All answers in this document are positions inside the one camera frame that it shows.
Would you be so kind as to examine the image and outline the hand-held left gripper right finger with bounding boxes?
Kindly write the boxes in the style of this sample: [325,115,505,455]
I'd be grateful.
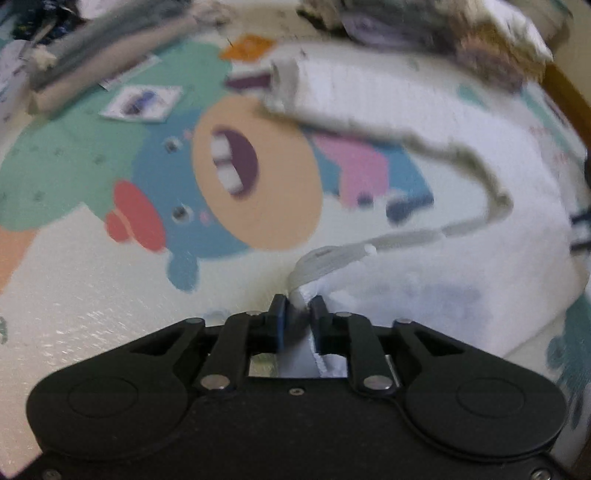
[309,295,466,398]

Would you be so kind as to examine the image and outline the white paper strip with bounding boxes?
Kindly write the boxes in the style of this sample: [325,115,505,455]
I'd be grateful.
[99,54,163,92]

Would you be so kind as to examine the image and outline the white towel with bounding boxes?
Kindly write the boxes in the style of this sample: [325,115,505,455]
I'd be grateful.
[264,44,591,378]

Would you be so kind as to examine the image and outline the cartoon printed play mat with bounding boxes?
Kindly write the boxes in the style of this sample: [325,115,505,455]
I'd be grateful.
[0,0,591,467]

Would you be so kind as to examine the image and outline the dark patterned cloth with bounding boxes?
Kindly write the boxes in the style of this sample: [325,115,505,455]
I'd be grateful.
[9,0,90,43]

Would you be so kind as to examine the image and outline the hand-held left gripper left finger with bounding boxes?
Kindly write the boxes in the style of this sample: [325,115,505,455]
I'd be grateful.
[130,294,288,394]

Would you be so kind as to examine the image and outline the grey folded garment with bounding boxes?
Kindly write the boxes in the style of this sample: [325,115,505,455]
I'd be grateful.
[27,0,232,116]

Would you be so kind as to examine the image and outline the orange paper piece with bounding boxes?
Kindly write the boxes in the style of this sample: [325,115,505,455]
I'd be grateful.
[219,34,276,62]

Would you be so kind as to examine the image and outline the small white packet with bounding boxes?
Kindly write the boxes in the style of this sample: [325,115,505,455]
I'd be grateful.
[98,85,184,125]

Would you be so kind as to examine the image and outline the pile of mixed clothes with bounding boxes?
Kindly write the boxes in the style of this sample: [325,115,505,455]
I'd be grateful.
[298,0,555,93]

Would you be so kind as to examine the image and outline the wooden furniture edge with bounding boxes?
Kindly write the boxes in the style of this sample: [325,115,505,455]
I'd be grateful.
[539,60,591,155]

